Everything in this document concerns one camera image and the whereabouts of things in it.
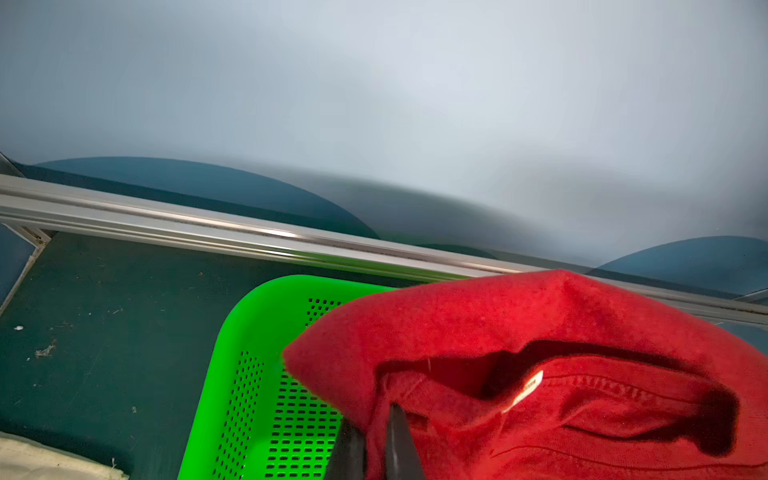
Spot back aluminium frame bar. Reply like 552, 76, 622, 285
0, 173, 768, 328

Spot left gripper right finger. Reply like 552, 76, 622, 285
385, 404, 426, 480

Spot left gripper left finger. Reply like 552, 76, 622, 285
324, 419, 366, 480

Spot dark red t-shirt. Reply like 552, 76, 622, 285
283, 271, 767, 479

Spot green plastic basket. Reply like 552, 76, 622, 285
178, 275, 385, 479

